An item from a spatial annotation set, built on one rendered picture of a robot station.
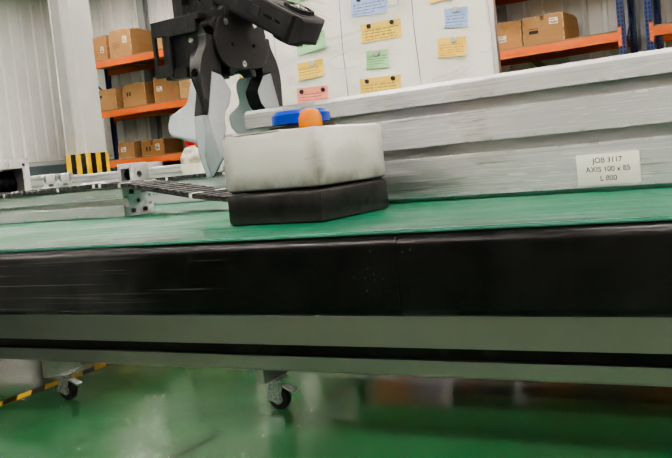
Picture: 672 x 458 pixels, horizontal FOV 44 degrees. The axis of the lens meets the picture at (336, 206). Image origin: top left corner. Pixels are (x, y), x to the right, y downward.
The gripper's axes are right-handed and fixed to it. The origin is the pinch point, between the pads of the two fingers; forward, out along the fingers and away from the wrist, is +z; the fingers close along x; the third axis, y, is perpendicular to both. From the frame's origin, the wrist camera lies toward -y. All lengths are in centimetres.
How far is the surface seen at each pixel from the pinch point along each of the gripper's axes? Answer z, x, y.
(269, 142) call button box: -1.2, 17.1, -16.8
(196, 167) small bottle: 0, -38, 44
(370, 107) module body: -3.2, 5.1, -17.1
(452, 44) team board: -43, -276, 113
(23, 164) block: -4, -37, 88
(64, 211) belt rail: 3.3, 2.0, 25.2
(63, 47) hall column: -138, -497, 665
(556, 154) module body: 1.5, 5.2, -31.3
